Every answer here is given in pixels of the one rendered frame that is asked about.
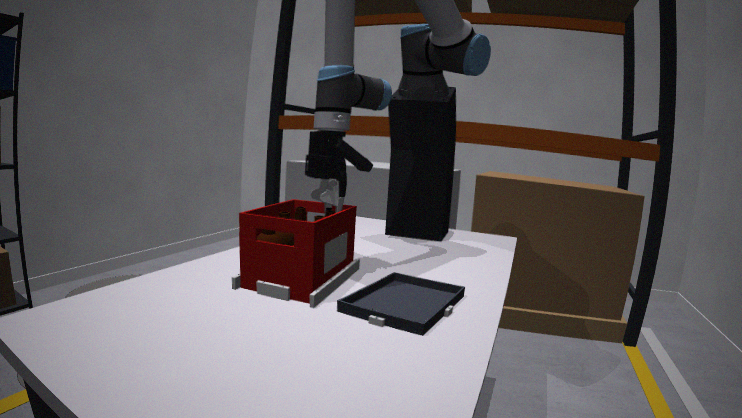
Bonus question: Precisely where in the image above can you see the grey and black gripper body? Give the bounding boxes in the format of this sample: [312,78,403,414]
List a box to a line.
[305,130,346,179]

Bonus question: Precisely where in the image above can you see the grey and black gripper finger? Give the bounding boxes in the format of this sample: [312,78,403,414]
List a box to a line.
[311,178,334,212]
[320,165,347,213]

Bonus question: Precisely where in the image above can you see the dark red plastic crate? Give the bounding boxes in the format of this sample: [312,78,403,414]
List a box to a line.
[239,199,356,304]

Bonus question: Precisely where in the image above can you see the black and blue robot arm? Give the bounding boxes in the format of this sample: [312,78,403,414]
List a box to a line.
[314,0,491,172]

